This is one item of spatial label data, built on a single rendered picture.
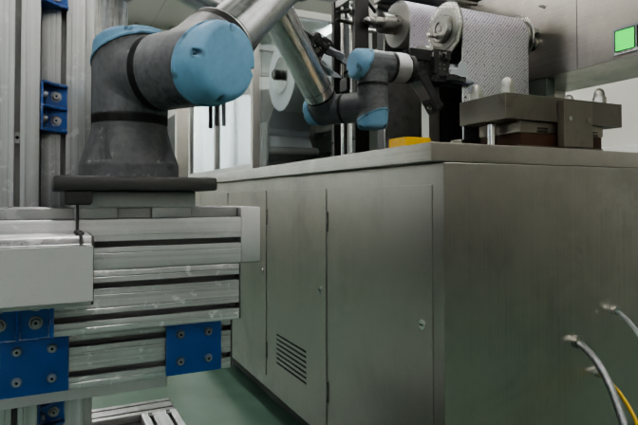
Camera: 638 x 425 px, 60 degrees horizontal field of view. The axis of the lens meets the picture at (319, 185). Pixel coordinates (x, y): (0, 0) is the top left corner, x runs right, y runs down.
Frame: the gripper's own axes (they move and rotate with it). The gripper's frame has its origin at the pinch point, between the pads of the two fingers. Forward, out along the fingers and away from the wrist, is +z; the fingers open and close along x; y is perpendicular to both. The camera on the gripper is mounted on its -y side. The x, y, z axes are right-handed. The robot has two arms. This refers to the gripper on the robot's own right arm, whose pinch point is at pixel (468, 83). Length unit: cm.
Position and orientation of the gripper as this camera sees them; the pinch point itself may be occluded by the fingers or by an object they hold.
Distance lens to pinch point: 155.9
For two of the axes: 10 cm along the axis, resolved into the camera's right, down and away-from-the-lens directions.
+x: -4.3, 0.2, 9.0
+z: 9.0, 0.1, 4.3
